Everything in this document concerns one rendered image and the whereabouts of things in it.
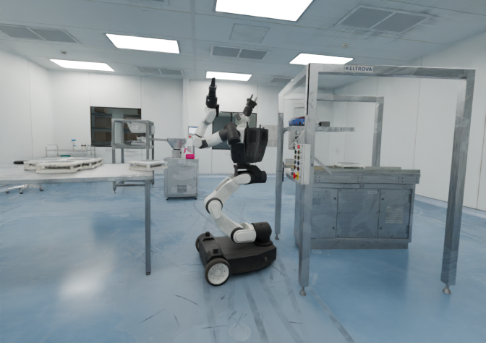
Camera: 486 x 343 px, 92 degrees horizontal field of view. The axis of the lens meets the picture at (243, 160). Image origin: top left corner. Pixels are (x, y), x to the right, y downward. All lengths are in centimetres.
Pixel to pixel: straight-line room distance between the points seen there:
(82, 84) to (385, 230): 757
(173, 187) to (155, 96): 361
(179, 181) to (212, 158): 294
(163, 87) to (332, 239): 614
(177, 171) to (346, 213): 295
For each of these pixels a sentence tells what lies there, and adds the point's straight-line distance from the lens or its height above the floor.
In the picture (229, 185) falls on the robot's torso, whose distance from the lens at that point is 198.
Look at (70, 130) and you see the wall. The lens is 799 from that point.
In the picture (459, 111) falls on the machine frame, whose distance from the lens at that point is 229.
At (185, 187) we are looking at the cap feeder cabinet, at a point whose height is 24.
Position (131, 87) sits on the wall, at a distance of 760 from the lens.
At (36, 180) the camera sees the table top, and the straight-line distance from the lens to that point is 209.
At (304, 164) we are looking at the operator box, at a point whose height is 96.
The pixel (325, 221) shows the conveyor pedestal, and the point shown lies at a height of 30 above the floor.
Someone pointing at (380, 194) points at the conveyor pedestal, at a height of 59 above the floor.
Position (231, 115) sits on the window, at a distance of 735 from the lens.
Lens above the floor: 109
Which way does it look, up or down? 4 degrees down
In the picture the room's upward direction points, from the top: 1 degrees clockwise
